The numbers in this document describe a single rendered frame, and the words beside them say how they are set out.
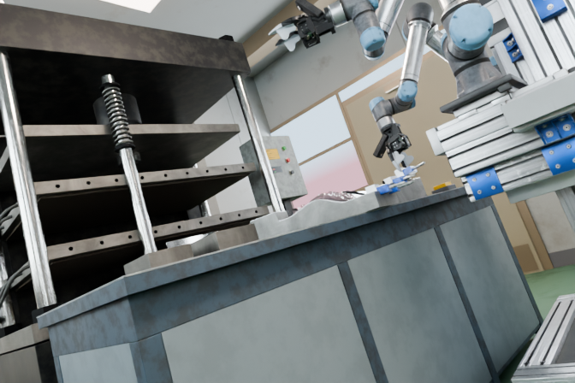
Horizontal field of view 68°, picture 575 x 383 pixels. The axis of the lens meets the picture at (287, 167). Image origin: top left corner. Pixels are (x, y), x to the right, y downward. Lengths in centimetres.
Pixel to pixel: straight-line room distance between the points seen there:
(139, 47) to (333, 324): 154
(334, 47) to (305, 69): 46
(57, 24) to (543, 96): 181
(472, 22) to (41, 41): 160
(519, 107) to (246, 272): 84
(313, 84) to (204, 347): 431
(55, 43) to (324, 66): 348
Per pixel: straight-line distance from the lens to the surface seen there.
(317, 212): 150
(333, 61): 497
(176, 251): 124
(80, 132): 202
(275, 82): 548
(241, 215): 220
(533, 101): 130
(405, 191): 180
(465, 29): 137
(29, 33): 204
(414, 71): 190
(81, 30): 213
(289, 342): 116
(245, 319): 108
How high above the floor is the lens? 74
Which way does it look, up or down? 12 degrees up
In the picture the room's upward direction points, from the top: 18 degrees counter-clockwise
